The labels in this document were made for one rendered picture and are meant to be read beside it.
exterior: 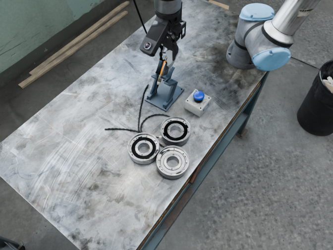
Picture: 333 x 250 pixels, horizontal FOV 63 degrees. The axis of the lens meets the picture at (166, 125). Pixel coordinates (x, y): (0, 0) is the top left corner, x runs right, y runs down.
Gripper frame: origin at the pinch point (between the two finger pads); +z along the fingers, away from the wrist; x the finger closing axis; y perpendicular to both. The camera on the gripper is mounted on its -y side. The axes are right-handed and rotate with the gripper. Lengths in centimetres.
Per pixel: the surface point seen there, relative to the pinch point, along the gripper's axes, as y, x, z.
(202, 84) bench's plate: 12.7, -9.5, 16.2
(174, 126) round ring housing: -11.4, -11.8, 13.7
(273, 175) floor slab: 36, -57, 96
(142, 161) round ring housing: -28.8, -10.8, 12.9
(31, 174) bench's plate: -51, 17, 16
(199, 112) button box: -1.8, -16.4, 13.2
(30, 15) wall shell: 36, 146, 60
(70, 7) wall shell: 71, 144, 72
